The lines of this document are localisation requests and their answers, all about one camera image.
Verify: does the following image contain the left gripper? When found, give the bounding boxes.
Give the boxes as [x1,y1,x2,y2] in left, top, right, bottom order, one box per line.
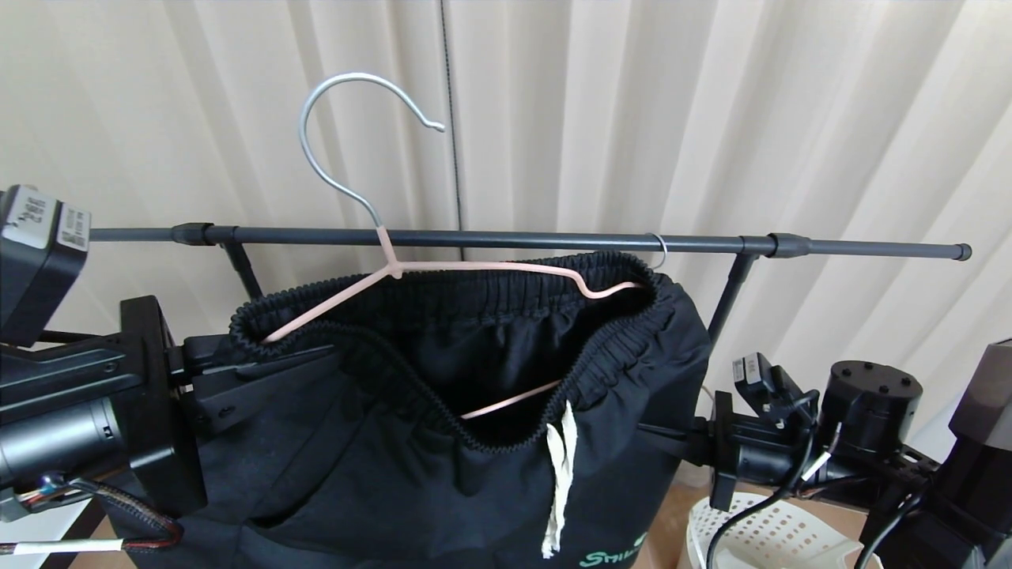
[0,296,341,514]

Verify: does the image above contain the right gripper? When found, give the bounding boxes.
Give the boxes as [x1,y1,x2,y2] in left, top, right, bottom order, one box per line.
[636,391,825,512]

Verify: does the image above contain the black shorts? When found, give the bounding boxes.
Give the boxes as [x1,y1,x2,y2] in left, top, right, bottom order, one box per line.
[103,251,712,569]

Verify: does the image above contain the white laundry basket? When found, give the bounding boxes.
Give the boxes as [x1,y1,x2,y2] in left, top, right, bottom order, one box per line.
[686,492,885,569]

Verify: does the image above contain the beige curtain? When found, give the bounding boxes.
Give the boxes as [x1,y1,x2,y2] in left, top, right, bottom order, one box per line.
[0,0,1012,475]

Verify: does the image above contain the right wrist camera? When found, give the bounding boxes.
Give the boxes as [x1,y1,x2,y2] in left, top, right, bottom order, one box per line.
[731,352,821,431]

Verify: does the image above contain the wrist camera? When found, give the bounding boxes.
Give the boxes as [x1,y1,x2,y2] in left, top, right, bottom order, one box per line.
[0,186,147,396]
[731,352,821,431]

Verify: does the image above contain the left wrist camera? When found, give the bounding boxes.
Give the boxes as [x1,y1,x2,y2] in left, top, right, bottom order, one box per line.
[0,186,147,396]

